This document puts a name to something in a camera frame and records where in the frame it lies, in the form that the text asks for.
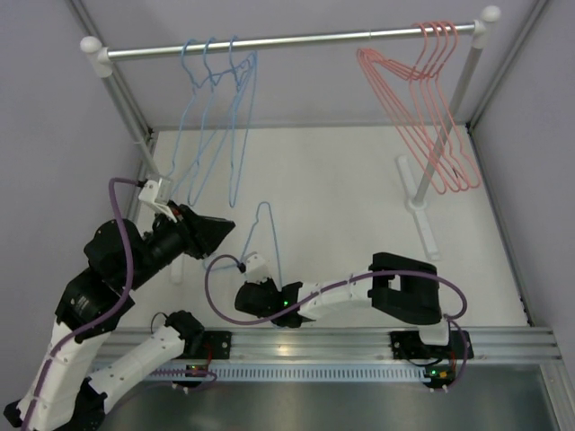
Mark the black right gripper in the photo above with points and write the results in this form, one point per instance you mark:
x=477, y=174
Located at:
x=268, y=283

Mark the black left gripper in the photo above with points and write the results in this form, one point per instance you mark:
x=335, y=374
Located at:
x=201, y=233

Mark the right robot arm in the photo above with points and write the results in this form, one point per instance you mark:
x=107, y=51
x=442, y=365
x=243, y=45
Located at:
x=405, y=289

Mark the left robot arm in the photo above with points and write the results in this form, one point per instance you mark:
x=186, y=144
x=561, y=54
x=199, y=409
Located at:
x=64, y=395

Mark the grey clothes rack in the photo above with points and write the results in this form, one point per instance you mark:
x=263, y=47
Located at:
x=353, y=140

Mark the pink hung hanger one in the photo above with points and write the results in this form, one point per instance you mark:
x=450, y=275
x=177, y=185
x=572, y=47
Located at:
x=418, y=116

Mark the pink hung hanger two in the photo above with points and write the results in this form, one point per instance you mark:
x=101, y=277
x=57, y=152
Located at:
x=431, y=112

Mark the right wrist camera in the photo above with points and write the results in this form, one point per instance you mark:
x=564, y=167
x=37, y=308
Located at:
x=256, y=268

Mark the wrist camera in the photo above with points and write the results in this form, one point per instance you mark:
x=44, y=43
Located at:
x=155, y=194
x=256, y=268

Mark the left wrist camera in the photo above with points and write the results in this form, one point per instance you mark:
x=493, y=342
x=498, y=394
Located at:
x=155, y=194

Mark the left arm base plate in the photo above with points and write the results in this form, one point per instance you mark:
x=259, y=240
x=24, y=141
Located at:
x=215, y=344

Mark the slotted grey cable duct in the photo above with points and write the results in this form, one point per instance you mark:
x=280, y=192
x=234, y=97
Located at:
x=228, y=373

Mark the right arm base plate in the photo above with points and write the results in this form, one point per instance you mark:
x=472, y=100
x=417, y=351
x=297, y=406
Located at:
x=407, y=345

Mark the aluminium mounting rail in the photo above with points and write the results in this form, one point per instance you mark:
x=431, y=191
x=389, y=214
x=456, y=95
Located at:
x=491, y=345

